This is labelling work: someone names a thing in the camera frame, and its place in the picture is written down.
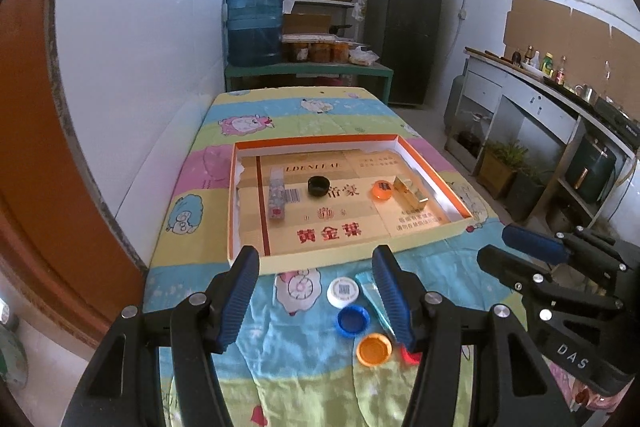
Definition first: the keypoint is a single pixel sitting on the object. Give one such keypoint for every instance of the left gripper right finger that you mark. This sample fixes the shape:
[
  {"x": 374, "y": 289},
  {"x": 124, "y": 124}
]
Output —
[{"x": 427, "y": 324}]

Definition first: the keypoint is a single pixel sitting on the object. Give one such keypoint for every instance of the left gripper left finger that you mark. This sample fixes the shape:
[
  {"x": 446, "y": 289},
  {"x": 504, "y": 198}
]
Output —
[{"x": 206, "y": 324}]

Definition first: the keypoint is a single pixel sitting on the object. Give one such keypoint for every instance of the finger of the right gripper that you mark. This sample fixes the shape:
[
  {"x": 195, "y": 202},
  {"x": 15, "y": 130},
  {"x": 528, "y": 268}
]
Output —
[
  {"x": 536, "y": 284},
  {"x": 581, "y": 249}
]

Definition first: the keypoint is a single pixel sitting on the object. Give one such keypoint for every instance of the red bottle cap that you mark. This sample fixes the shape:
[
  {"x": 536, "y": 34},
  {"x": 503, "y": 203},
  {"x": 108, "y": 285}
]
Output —
[{"x": 411, "y": 359}]

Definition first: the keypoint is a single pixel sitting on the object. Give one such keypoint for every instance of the orange bottle cap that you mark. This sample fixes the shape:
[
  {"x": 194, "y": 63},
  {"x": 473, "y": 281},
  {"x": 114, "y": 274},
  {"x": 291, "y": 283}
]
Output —
[{"x": 374, "y": 350}]

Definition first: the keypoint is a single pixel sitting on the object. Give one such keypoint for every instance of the teal rectangular box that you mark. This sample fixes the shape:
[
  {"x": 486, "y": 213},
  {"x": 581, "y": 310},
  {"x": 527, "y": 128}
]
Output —
[{"x": 369, "y": 290}]

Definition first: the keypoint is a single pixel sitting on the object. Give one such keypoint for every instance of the blue bottle cap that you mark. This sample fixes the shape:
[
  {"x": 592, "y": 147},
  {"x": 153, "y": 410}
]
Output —
[{"x": 352, "y": 321}]

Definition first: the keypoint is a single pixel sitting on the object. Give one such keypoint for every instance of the white QR code cap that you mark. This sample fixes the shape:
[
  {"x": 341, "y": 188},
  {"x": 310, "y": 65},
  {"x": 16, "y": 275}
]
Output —
[{"x": 342, "y": 292}]

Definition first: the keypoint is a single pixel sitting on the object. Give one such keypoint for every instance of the gold rectangular box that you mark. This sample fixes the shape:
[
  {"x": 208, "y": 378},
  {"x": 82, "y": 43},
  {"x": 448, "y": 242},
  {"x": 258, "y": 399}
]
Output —
[{"x": 411, "y": 192}]

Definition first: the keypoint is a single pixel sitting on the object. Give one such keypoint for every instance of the person right hand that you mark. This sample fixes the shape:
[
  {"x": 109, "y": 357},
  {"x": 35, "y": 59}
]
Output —
[{"x": 583, "y": 396}]

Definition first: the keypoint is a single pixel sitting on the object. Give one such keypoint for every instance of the white kitchen counter cabinet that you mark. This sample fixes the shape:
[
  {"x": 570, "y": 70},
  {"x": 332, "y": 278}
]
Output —
[{"x": 496, "y": 101}]

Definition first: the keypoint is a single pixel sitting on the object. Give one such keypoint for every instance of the potted green plant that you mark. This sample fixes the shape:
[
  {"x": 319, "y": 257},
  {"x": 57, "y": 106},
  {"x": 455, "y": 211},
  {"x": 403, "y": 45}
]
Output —
[{"x": 500, "y": 163}]

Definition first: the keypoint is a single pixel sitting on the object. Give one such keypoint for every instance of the colourful cartoon sheep quilt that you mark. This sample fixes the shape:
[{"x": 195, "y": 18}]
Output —
[{"x": 290, "y": 366}]

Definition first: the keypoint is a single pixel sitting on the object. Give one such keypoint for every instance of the small orange cap with label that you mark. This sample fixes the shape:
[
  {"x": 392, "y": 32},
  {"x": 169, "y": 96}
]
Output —
[{"x": 382, "y": 190}]

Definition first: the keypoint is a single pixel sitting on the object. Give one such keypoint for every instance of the orange rimmed cardboard tray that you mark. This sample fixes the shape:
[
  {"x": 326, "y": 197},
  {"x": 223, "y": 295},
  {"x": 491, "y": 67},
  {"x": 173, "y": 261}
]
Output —
[{"x": 346, "y": 224}]

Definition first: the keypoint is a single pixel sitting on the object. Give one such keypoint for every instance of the patterned grey slim box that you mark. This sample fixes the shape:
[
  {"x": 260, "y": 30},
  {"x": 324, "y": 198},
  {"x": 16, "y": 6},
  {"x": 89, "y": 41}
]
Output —
[{"x": 276, "y": 199}]

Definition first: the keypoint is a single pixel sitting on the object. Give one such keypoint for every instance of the brown wooden door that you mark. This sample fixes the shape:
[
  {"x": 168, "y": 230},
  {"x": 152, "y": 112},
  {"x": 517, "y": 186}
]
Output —
[{"x": 59, "y": 248}]

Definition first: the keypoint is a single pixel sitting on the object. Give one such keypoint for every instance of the black bottle cap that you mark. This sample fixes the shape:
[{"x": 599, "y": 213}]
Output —
[{"x": 318, "y": 186}]

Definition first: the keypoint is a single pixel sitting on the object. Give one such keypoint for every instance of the green metal bench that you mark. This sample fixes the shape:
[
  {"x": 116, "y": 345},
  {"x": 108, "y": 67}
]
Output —
[{"x": 313, "y": 69}]

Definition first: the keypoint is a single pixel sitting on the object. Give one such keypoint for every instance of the dark green refrigerator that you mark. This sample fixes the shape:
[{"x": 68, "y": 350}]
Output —
[{"x": 404, "y": 34}]

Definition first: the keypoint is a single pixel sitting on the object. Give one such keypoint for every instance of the blue water jug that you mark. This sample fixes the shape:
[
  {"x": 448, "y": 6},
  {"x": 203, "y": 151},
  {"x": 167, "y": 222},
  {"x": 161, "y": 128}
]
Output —
[{"x": 254, "y": 31}]

